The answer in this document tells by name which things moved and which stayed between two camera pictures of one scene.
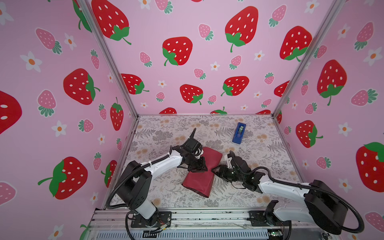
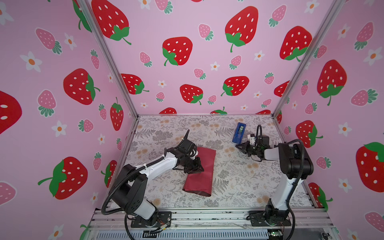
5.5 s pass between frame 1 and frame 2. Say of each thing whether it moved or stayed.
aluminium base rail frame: stayed
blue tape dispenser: stayed
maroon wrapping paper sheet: stayed
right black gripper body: moved
